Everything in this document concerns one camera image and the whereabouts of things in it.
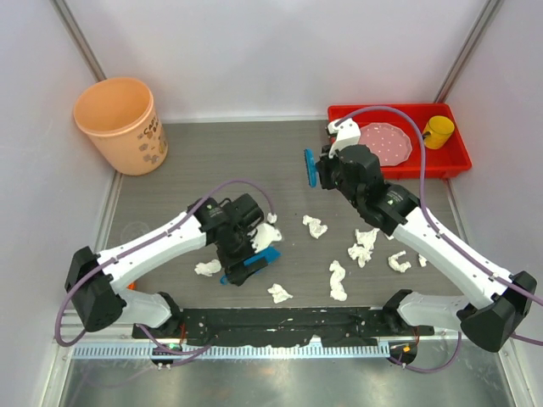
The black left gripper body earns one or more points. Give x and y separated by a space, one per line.
234 250

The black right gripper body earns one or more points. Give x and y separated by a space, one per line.
331 175

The blue hand brush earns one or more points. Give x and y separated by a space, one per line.
311 170

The blue plastic dustpan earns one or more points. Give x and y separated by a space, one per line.
238 270

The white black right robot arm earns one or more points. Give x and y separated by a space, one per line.
493 302

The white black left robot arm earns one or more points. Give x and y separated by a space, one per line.
99 283

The pink dotted plate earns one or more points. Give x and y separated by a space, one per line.
388 142

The red plastic tray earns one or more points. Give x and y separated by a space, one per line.
446 162

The yellow mug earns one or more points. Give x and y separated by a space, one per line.
437 131

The clear plastic cup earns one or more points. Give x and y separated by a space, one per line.
133 230

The curled paper scrap right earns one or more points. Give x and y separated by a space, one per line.
397 264

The long paper scrap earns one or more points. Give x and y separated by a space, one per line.
338 272

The peach plastic waste bin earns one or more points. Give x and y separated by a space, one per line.
120 118

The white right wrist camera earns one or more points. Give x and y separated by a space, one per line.
342 133

